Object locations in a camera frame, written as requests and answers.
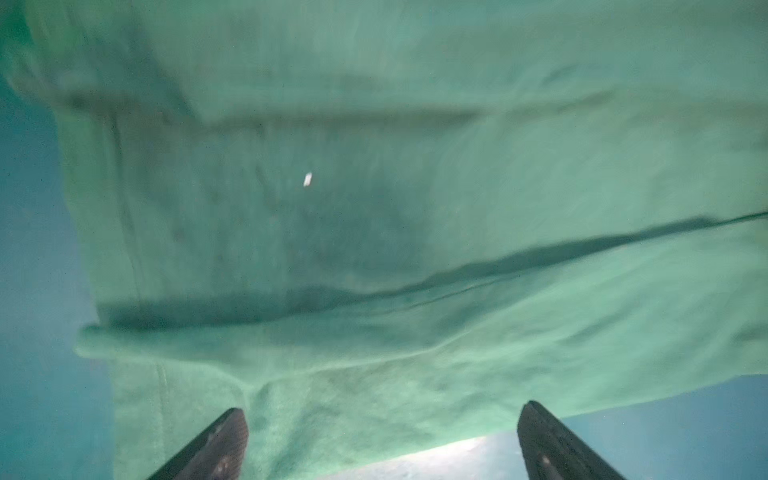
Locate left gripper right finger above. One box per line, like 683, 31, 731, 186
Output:
517, 401, 626, 480

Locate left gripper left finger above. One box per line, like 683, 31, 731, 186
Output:
149, 408, 249, 480

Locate dark green t-shirt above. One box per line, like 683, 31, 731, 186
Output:
1, 1, 767, 479

